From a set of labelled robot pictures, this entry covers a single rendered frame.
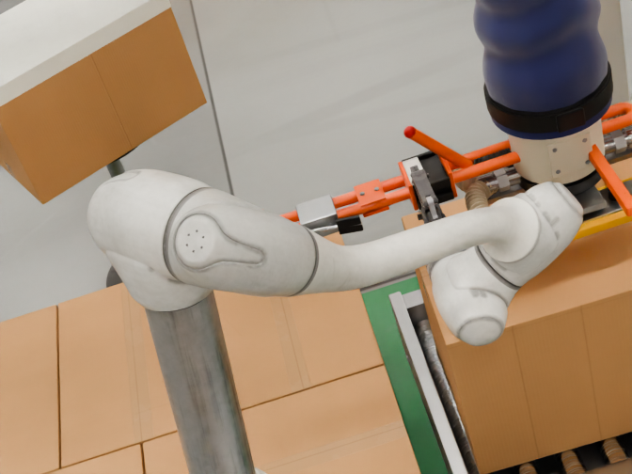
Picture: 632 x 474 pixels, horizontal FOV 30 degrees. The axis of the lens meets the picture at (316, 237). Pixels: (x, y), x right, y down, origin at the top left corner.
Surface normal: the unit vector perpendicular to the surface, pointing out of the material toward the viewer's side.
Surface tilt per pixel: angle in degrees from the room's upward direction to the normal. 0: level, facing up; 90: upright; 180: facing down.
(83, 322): 0
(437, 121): 0
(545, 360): 90
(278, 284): 110
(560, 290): 0
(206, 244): 42
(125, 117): 90
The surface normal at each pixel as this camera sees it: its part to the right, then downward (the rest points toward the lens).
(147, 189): -0.36, -0.65
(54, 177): 0.58, 0.41
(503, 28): -0.58, 0.33
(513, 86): -0.53, 0.62
